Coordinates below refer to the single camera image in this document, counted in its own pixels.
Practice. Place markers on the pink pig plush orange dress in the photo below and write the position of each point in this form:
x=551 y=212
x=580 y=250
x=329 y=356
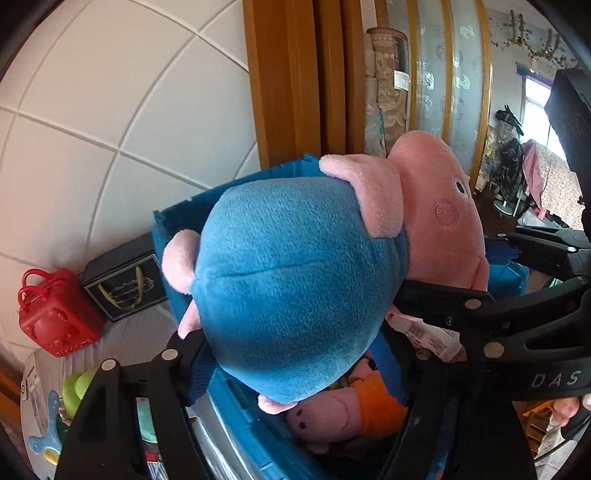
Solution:
x=332 y=410

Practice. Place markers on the light blue plastic toy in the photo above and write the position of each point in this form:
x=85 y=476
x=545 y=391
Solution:
x=44 y=443

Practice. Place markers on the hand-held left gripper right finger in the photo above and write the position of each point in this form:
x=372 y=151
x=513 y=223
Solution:
x=415 y=374

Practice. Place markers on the dark flat object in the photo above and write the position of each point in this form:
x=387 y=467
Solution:
x=572 y=120

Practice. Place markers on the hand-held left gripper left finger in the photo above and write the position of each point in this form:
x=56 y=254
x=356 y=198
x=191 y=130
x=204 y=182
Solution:
x=201 y=378

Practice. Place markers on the green plush toy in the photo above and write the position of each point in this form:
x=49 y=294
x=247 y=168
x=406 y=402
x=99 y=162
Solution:
x=74 y=392

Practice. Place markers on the rolled patterned carpet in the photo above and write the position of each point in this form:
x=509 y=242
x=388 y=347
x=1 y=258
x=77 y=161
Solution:
x=388 y=92

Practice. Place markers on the frosted glass sliding door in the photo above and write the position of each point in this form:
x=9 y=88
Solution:
x=434 y=69

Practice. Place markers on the pink pig plush blue shirt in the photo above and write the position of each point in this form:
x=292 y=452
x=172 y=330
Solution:
x=286 y=277

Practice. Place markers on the red bear hard case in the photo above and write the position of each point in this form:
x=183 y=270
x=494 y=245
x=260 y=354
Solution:
x=55 y=318

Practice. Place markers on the blue plastic crate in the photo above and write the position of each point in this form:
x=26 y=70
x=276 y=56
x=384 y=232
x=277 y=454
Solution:
x=180 y=226

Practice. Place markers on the pink floral cloth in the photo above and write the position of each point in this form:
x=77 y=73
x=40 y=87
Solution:
x=554 y=180

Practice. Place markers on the black hanging clothes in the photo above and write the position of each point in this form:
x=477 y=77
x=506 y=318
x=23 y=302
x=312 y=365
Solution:
x=510 y=157

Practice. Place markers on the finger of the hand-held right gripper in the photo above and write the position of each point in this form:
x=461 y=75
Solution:
x=443 y=302
x=554 y=244

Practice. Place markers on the person's right hand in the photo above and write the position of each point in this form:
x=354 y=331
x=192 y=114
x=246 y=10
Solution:
x=565 y=410

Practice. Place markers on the wooden door frame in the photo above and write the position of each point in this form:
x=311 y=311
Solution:
x=286 y=69

